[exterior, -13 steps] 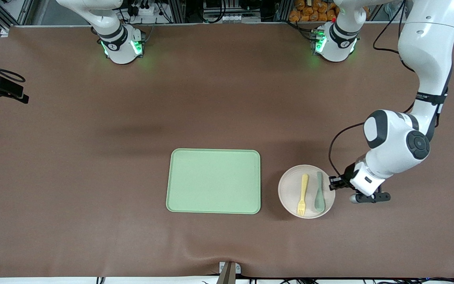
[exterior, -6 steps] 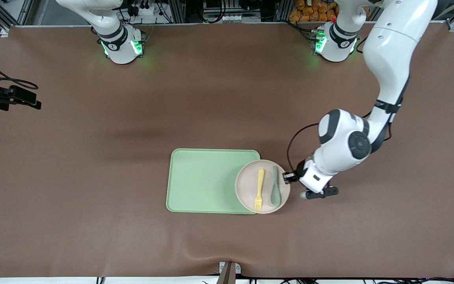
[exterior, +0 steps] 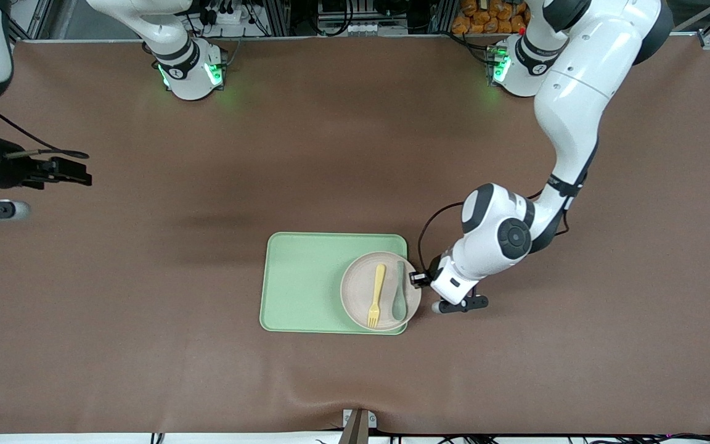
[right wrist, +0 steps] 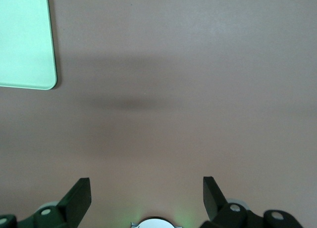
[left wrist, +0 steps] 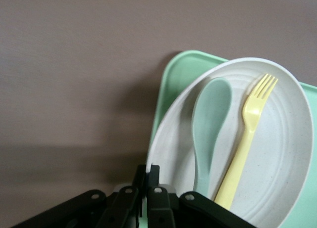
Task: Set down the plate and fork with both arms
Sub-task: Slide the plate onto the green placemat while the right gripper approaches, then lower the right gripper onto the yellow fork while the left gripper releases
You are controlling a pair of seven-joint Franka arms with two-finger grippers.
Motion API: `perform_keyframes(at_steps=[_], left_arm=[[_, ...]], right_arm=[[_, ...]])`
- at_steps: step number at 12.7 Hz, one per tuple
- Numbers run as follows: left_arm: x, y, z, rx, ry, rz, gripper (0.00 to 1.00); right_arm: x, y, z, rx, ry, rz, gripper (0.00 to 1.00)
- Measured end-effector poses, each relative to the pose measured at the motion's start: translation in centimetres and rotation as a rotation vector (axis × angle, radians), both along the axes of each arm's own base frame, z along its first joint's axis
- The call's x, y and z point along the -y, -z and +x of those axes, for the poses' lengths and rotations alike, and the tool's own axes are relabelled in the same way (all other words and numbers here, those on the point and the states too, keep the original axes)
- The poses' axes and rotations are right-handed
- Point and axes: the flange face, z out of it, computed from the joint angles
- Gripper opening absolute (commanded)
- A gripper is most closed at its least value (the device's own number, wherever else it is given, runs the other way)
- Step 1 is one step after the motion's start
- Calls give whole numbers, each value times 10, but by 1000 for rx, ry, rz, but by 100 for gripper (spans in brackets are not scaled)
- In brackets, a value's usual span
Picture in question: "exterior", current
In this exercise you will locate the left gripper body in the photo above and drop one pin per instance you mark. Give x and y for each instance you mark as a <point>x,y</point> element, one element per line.
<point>434,271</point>

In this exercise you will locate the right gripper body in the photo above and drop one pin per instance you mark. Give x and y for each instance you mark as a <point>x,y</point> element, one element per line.
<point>15,170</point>

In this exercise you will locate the yellow plastic fork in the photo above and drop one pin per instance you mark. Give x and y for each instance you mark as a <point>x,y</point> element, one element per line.
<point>378,283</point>

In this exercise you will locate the round pale pink plate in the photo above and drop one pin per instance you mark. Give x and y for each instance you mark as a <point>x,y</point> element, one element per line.
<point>358,296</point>

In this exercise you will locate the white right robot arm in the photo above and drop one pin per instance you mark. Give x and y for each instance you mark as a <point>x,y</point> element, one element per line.
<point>191,74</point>

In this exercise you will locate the grey-green plastic spoon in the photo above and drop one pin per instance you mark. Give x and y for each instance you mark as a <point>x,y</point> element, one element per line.
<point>399,305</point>

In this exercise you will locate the light green rectangular tray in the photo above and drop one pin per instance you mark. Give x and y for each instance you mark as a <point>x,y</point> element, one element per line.
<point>299,283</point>

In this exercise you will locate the brown table mat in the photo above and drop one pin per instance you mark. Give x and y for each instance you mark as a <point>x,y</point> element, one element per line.
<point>145,277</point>

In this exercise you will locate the metal table edge clamp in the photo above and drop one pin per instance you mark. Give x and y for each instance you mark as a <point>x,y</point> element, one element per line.
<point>358,428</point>

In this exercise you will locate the white power strip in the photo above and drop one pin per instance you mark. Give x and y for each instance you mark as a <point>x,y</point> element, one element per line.
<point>225,15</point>

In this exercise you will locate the white terminal strip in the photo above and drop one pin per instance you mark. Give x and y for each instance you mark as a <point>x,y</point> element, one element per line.
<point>361,29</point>

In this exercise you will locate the orange packaged goods pile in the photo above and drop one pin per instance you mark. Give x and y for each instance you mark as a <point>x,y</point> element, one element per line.
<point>490,18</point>

